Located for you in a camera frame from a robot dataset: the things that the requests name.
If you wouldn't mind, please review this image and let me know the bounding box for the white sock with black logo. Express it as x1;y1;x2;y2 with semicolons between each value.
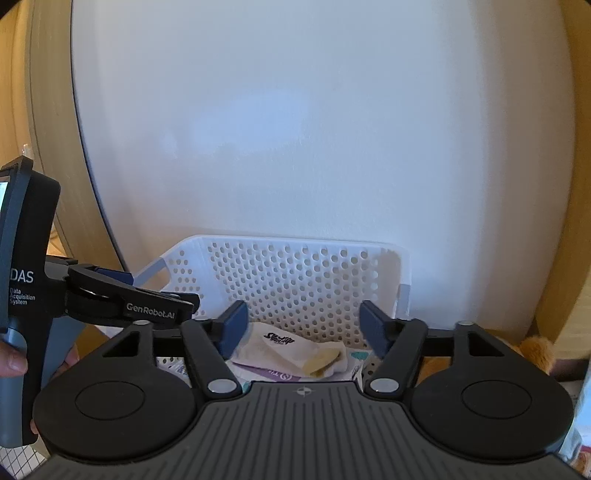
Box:
230;322;349;379

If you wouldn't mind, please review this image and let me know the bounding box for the large white purple wipes pack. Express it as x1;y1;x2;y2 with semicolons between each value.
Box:
156;348;373;390

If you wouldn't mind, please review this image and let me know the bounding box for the white perforated plastic basket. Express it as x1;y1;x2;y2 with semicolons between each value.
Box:
132;236;411;351

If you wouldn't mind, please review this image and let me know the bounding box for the white pink floral pack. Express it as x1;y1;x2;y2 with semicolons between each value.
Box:
559;369;590;479

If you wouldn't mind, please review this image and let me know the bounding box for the person's left hand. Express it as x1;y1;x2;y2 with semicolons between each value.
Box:
0;333;80;434

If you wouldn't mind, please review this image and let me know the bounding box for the brown plush teddy bear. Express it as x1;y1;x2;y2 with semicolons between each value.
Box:
418;336;556;383

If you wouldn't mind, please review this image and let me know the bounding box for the QR code sticker sheet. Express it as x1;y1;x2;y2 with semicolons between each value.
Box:
0;437;48;479

